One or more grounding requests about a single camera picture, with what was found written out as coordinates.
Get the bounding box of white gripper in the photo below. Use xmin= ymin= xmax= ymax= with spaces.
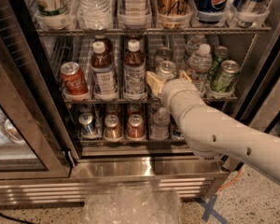
xmin=146 ymin=71 xmax=204 ymax=116

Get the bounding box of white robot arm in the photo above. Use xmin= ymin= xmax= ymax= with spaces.
xmin=146 ymin=72 xmax=280 ymax=186

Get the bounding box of small water bottle bottom shelf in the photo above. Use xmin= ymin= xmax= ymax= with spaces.
xmin=151 ymin=107 xmax=170 ymax=140

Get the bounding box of red can bottom shelf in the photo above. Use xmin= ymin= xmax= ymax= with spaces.
xmin=127 ymin=114 xmax=144 ymax=138

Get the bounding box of blue Pepsi can bottom shelf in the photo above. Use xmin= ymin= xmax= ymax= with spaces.
xmin=173 ymin=123 xmax=183 ymax=138

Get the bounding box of rear green 7up can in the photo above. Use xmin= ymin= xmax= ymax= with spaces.
xmin=207 ymin=46 xmax=230 ymax=80

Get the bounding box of green 7up can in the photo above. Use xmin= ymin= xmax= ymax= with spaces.
xmin=210 ymin=60 xmax=240 ymax=93
xmin=207 ymin=46 xmax=230 ymax=80

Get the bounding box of front green 7up can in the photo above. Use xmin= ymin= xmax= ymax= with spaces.
xmin=210 ymin=60 xmax=240 ymax=93

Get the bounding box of gold can bottom shelf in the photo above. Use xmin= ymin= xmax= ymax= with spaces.
xmin=105 ymin=115 xmax=120 ymax=139

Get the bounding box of blue can bottom shelf left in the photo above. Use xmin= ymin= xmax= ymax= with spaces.
xmin=78 ymin=112 xmax=97 ymax=135

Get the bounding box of red Coca-Cola can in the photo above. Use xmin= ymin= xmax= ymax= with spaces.
xmin=60 ymin=62 xmax=88 ymax=95

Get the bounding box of stainless steel display fridge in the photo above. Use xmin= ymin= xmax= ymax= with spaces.
xmin=0 ymin=0 xmax=280 ymax=207

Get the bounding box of top shelf clear water bottle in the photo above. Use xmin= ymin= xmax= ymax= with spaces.
xmin=77 ymin=0 xmax=112 ymax=30

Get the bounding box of glass fridge door left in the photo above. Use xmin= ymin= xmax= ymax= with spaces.
xmin=0 ymin=17 xmax=71 ymax=181

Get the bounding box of front clear water bottle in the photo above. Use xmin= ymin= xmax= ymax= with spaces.
xmin=186 ymin=44 xmax=212 ymax=91

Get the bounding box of front right iced tea bottle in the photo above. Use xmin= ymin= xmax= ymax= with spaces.
xmin=123 ymin=39 xmax=146 ymax=95

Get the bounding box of iced tea bottle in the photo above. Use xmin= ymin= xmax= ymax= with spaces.
xmin=91 ymin=41 xmax=117 ymax=95
xmin=123 ymin=39 xmax=146 ymax=95

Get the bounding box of rear clear water bottle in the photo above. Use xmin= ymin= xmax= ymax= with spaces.
xmin=184 ymin=35 xmax=207 ymax=61

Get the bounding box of front left iced tea bottle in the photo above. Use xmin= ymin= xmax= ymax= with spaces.
xmin=91 ymin=41 xmax=117 ymax=95

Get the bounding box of rear left tea bottle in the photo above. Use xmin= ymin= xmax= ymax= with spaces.
xmin=95 ymin=35 xmax=113 ymax=53

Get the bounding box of clear plastic wrapped pack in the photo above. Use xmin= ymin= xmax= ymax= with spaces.
xmin=81 ymin=185 xmax=182 ymax=224

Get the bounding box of blue tape cross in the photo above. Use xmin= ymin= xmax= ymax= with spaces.
xmin=194 ymin=194 xmax=228 ymax=224

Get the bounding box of orange cable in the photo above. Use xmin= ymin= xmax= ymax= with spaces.
xmin=217 ymin=166 xmax=245 ymax=192

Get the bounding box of black cable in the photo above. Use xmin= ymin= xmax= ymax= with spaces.
xmin=0 ymin=205 xmax=35 ymax=224

